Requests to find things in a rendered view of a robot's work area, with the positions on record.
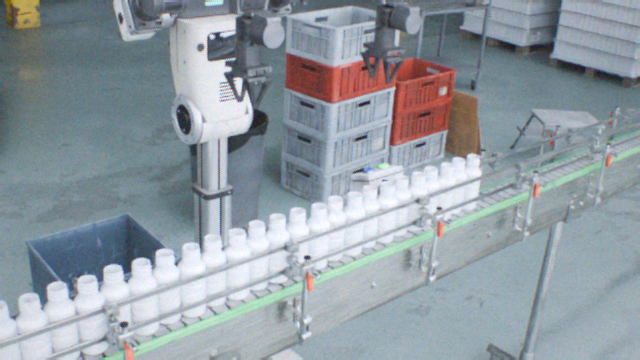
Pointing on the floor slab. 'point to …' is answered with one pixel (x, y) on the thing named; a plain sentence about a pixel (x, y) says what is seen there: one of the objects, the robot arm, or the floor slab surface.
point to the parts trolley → (443, 34)
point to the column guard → (22, 13)
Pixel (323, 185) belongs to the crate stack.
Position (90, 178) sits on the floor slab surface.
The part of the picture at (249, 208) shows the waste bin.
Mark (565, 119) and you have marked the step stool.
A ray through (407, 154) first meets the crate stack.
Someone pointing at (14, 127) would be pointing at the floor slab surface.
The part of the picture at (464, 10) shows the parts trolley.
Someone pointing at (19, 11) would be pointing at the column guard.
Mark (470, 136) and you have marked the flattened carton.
